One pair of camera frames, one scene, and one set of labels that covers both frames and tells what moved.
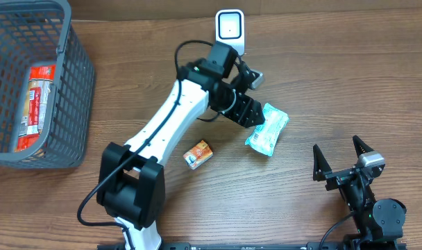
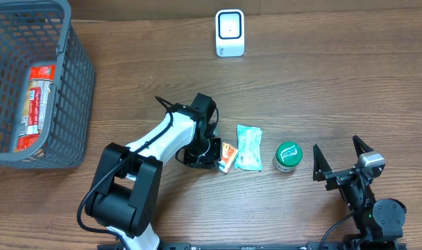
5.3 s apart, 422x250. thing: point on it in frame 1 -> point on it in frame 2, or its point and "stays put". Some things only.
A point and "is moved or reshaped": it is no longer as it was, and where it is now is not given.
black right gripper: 321,167 stays put
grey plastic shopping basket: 26,34 stays put
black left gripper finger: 246,112 -> 207,156
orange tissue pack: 199,154 is moved or reshaped
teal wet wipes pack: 265,135 -> 249,152
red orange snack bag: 32,120 stays put
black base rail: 269,246 stays put
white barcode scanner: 230,28 stays put
